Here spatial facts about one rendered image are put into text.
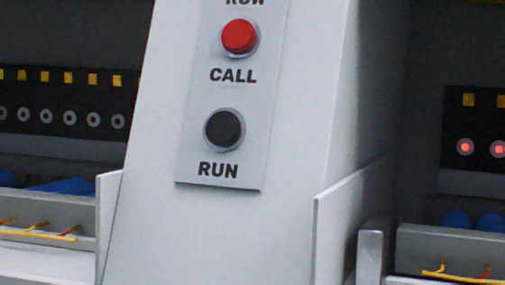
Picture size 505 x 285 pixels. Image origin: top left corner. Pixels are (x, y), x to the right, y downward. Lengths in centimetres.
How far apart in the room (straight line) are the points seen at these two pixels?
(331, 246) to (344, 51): 8
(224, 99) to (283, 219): 6
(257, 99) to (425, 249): 11
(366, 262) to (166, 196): 10
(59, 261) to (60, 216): 4
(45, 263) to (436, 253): 19
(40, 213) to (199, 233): 12
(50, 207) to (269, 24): 16
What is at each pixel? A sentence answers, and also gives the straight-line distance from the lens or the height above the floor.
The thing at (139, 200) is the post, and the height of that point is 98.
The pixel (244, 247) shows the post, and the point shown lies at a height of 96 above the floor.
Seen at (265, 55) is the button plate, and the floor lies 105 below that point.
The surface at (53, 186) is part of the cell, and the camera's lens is 47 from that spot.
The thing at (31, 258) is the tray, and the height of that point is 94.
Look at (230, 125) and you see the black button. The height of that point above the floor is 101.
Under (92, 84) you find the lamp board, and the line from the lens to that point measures 54.
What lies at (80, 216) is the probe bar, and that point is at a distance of 39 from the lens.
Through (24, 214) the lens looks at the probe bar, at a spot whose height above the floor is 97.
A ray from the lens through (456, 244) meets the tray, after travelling 35.
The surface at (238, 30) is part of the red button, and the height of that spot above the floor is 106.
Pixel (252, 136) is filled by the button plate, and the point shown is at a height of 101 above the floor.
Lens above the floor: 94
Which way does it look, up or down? 12 degrees up
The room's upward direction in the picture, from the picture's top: 8 degrees clockwise
